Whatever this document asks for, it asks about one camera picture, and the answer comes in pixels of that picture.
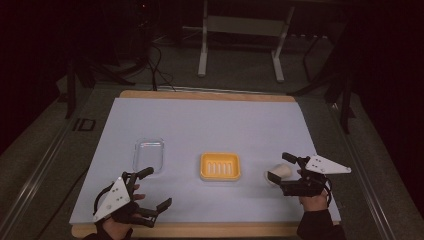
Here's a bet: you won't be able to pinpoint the yellow soap dish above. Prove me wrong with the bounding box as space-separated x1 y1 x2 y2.
199 151 242 182

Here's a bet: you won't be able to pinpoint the white metal stand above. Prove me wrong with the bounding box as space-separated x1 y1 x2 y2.
197 0 296 84

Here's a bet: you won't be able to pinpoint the person's left hand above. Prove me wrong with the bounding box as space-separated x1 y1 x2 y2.
101 184 147 240

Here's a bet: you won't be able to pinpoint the cream soap bar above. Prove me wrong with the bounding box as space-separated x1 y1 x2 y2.
267 162 293 184

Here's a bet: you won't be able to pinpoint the pale blue table mat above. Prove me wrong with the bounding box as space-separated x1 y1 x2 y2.
68 97 342 226

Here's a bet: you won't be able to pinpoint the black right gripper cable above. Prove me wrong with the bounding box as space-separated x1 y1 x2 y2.
323 178 334 207

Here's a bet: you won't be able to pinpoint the person's right hand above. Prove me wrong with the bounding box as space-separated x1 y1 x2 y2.
297 168 330 213

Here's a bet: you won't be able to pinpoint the black tripod stand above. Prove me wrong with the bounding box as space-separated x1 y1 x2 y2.
64 54 137 120
287 19 357 135

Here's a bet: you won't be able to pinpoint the black floor cables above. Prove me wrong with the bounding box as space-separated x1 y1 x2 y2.
145 42 177 92

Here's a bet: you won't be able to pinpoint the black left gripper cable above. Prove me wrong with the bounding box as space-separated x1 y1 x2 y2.
92 185 116 216

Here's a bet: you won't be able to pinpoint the wooden table board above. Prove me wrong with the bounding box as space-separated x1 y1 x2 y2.
71 89 341 240

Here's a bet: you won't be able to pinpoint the metal floor rail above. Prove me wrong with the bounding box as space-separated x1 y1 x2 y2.
0 109 84 234
328 102 398 240

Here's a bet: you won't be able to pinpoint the clear plastic container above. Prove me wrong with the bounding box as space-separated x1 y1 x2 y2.
132 137 165 175

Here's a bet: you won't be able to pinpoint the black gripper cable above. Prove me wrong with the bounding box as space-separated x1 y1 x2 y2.
92 185 116 216
323 178 334 207

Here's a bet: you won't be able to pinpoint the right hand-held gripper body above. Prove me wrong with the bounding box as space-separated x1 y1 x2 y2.
280 153 352 198

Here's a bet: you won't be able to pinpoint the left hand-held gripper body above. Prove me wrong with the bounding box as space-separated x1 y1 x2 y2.
92 171 158 229

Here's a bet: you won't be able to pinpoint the black floor bracket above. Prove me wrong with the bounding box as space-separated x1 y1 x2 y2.
72 117 97 132

